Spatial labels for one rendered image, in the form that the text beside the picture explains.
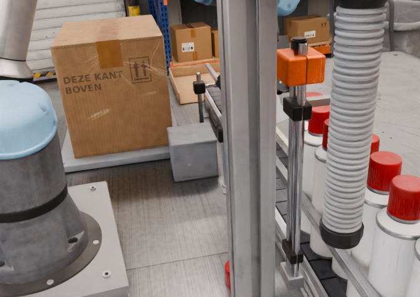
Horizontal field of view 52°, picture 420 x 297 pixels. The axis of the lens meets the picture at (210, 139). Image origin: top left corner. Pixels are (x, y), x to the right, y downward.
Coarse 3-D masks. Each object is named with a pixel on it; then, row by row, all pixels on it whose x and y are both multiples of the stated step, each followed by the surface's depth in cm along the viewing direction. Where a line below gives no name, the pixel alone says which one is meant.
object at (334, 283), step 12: (216, 96) 126; (276, 144) 95; (276, 180) 82; (276, 192) 78; (276, 204) 74; (300, 240) 66; (312, 264) 61; (324, 264) 60; (324, 276) 58; (324, 288) 57; (336, 288) 56
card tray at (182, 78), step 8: (200, 64) 162; (216, 64) 163; (176, 72) 162; (184, 72) 162; (192, 72) 163; (200, 72) 163; (216, 72) 165; (176, 80) 158; (184, 80) 158; (192, 80) 157; (208, 80) 156; (176, 88) 139; (184, 88) 149; (192, 88) 149; (184, 96) 142; (192, 96) 141
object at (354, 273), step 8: (208, 64) 128; (208, 72) 125; (216, 80) 114; (280, 168) 69; (280, 176) 69; (304, 200) 61; (304, 208) 60; (312, 208) 59; (312, 216) 57; (320, 216) 57; (312, 224) 58; (328, 248) 53; (336, 248) 51; (336, 256) 51; (344, 256) 50; (344, 264) 49; (352, 264) 49; (344, 272) 49; (352, 272) 48; (360, 272) 48; (352, 280) 48; (360, 280) 46; (360, 288) 46; (368, 288) 45; (368, 296) 44; (376, 296) 44
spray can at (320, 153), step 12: (324, 132) 55; (324, 144) 55; (324, 156) 55; (324, 168) 55; (324, 180) 56; (312, 192) 60; (312, 204) 60; (312, 228) 61; (312, 240) 62; (312, 252) 63; (324, 252) 61
